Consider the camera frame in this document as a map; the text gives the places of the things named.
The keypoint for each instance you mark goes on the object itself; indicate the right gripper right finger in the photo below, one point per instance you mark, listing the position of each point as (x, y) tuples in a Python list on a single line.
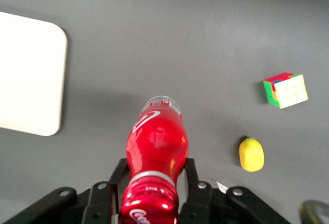
[(200, 203)]

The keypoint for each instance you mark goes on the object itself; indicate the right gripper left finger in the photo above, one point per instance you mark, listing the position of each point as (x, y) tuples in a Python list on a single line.
[(97, 203)]

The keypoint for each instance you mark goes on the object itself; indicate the red coke bottle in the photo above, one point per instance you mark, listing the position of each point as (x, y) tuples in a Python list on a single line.
[(156, 152)]

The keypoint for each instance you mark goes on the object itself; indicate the beige plastic tray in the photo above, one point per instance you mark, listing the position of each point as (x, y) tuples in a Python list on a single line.
[(28, 75)]

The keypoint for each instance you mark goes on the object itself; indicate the small white tag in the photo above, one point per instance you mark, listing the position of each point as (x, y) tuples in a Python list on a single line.
[(221, 186)]

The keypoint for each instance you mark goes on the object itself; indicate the yellow lemon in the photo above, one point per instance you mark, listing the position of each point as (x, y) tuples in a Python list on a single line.
[(252, 156)]

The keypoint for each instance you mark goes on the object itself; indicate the grey round fixture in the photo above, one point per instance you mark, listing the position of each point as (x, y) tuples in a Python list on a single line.
[(316, 212)]

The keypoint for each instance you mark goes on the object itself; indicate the colourful puzzle cube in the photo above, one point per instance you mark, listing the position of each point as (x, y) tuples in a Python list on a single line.
[(288, 93)]

